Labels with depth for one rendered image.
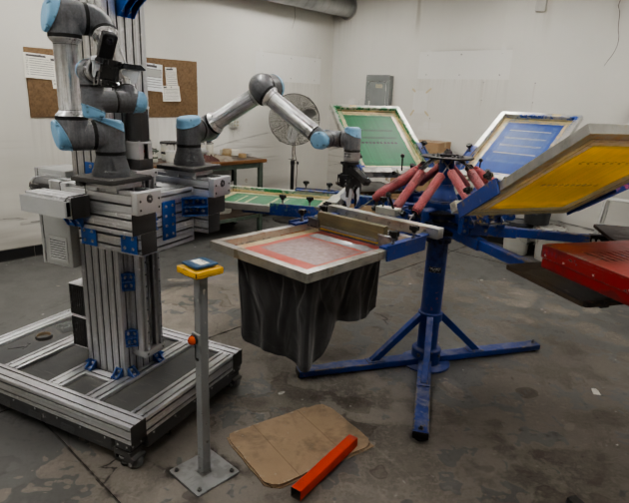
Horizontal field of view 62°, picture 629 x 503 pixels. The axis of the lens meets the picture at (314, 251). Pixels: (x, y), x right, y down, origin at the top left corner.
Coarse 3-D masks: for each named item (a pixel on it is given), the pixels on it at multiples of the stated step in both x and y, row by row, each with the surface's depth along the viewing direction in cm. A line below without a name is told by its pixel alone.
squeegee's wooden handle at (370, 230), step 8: (320, 216) 260; (328, 216) 257; (336, 216) 253; (320, 224) 261; (328, 224) 258; (336, 224) 254; (344, 224) 251; (352, 224) 247; (360, 224) 244; (368, 224) 241; (376, 224) 240; (352, 232) 248; (360, 232) 245; (368, 232) 242; (376, 232) 238; (384, 232) 236
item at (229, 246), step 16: (304, 224) 264; (224, 240) 229; (240, 240) 235; (256, 240) 242; (240, 256) 215; (256, 256) 208; (352, 256) 213; (368, 256) 216; (384, 256) 224; (288, 272) 197; (304, 272) 191; (320, 272) 195; (336, 272) 202
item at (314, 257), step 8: (352, 240) 252; (320, 248) 236; (328, 248) 237; (336, 248) 237; (344, 248) 238; (376, 248) 240; (288, 256) 221; (296, 256) 221; (304, 256) 222; (312, 256) 222; (320, 256) 223; (328, 256) 223; (336, 256) 224; (344, 256) 224; (296, 264) 211; (304, 264) 211; (312, 264) 212; (320, 264) 212
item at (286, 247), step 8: (320, 232) 264; (280, 240) 246; (288, 240) 247; (296, 240) 248; (304, 240) 248; (312, 240) 249; (320, 240) 249; (344, 240) 251; (248, 248) 231; (256, 248) 232; (264, 248) 232; (272, 248) 233; (280, 248) 233; (288, 248) 234; (296, 248) 234; (304, 248) 235; (312, 248) 236; (272, 256) 220; (280, 256) 220
